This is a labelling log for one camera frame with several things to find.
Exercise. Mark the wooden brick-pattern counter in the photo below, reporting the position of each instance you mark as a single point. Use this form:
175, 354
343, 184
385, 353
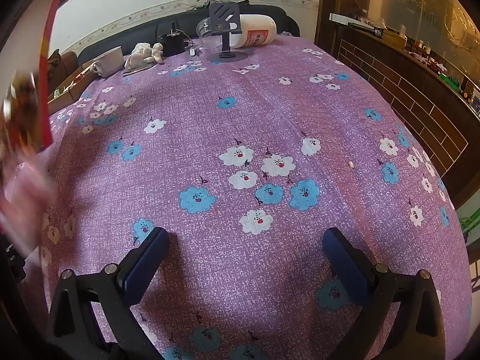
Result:
412, 101

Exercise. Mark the gold brown snack packet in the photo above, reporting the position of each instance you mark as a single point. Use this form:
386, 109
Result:
20, 101

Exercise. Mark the brown armchair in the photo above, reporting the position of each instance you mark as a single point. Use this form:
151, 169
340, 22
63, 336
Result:
63, 60

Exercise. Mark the red gift box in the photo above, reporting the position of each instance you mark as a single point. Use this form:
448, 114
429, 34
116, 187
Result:
48, 82

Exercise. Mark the white plastic jar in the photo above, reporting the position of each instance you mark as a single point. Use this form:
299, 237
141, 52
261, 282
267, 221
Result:
258, 30

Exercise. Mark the clear plastic container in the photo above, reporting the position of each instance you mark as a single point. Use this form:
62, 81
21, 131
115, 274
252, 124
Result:
202, 32

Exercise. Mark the small black white gadget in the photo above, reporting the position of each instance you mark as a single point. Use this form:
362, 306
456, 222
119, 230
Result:
192, 51

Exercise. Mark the wooden framed glass partition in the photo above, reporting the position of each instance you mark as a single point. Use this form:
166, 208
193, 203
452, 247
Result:
412, 0

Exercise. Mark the long white box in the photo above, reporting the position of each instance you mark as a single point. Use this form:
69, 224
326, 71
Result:
352, 20

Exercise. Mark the purple floral tablecloth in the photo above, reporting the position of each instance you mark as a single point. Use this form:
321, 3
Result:
243, 120

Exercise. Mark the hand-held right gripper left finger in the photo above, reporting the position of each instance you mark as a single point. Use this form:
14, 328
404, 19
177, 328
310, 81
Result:
146, 266

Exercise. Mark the white mug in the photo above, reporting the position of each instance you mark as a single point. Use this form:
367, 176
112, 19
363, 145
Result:
110, 62

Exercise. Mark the brown cardboard box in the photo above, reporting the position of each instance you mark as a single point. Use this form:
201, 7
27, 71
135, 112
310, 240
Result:
67, 90

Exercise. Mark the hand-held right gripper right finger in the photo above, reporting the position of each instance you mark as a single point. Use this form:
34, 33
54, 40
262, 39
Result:
347, 266

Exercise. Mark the black leather sofa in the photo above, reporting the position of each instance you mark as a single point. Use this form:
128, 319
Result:
131, 34

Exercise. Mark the small black camera device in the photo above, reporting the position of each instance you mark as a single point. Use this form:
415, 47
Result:
170, 45

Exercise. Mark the black phone stand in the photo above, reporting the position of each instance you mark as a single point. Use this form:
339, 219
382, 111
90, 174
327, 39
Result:
224, 15

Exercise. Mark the green plastic frame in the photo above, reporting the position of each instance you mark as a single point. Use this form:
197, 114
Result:
470, 223

